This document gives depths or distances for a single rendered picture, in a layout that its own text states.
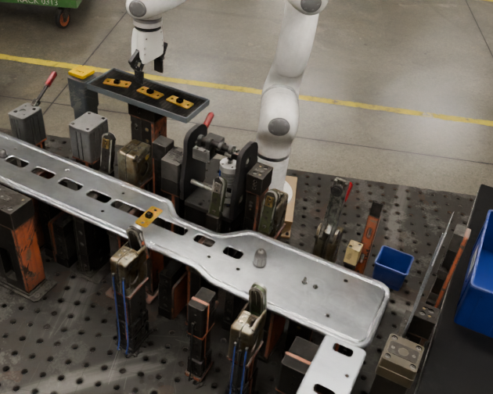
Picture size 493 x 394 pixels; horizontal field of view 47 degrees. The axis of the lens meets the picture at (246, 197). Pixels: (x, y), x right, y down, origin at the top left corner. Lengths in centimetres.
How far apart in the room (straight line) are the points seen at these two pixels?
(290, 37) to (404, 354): 90
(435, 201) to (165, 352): 123
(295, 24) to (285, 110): 25
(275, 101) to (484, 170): 244
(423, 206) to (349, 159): 149
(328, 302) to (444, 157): 267
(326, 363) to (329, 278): 26
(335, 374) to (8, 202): 96
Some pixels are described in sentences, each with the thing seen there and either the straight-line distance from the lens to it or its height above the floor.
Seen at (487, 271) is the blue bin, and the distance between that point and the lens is 161.
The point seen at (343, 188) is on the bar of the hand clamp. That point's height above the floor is 120.
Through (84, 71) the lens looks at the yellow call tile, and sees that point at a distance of 198.
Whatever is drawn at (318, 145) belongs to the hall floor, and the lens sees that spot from 381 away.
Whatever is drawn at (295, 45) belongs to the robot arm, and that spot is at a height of 138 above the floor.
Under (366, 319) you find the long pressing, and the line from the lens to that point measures 142.
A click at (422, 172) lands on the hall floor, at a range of 379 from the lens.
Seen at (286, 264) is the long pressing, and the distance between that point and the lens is 149.
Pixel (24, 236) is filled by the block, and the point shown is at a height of 92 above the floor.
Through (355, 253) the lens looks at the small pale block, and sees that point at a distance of 149.
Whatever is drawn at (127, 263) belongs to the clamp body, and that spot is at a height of 104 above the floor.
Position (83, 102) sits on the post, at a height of 107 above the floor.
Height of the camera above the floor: 205
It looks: 39 degrees down
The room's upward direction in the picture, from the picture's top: 6 degrees clockwise
